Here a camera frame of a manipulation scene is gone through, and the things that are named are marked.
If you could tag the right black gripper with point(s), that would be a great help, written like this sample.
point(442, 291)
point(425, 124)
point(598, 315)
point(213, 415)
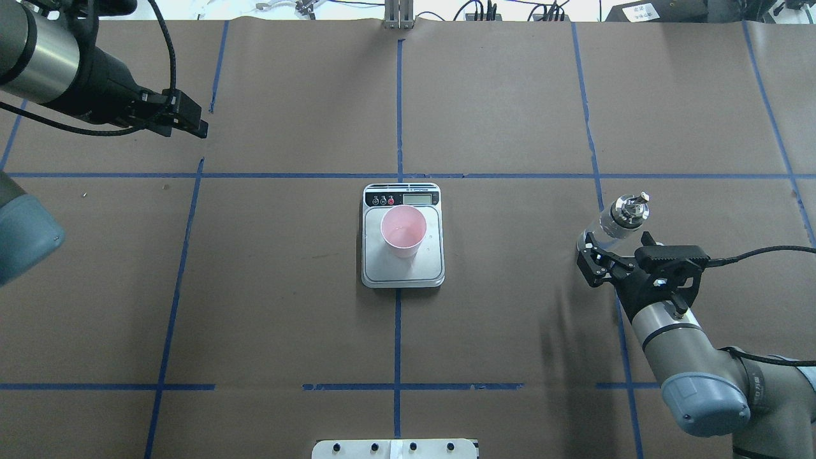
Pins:
point(633, 294)

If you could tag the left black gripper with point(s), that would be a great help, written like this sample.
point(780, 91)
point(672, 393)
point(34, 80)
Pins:
point(105, 88)

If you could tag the glass sauce bottle steel top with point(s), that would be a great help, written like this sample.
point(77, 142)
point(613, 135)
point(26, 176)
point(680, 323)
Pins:
point(622, 218)

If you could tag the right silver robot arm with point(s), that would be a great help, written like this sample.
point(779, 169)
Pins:
point(765, 403)

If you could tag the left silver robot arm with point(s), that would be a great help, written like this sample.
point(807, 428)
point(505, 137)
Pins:
point(51, 60)

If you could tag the digital kitchen scale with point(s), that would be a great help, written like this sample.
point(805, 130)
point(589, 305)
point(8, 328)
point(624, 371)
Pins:
point(380, 269)

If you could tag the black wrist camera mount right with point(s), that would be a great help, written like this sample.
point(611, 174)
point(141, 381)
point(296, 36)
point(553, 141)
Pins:
point(672, 274)

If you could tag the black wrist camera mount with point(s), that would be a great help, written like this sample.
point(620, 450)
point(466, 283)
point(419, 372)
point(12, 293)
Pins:
point(83, 9)
point(672, 274)

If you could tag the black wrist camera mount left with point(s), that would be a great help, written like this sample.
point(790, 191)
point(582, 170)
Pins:
point(83, 9)

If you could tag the aluminium frame post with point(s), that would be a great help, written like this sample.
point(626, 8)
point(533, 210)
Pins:
point(399, 14)

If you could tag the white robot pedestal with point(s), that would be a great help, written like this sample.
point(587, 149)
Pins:
point(397, 448)

